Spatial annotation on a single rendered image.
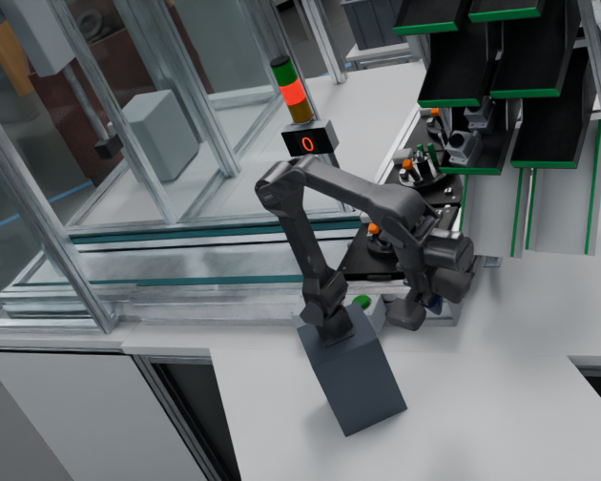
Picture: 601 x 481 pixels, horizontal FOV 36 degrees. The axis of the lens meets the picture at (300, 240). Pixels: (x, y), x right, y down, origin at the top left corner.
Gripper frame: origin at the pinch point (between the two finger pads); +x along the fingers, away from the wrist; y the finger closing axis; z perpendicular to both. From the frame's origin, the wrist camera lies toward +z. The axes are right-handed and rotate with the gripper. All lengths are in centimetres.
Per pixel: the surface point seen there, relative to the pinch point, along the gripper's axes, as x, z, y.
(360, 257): 28, -42, 24
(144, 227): 38, -123, 21
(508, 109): -4.1, -6.9, 46.0
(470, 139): -2.6, -11.6, 37.6
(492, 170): 1.8, -6.1, 34.4
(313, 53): 190, -302, 277
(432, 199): 31, -36, 48
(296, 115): 1, -61, 40
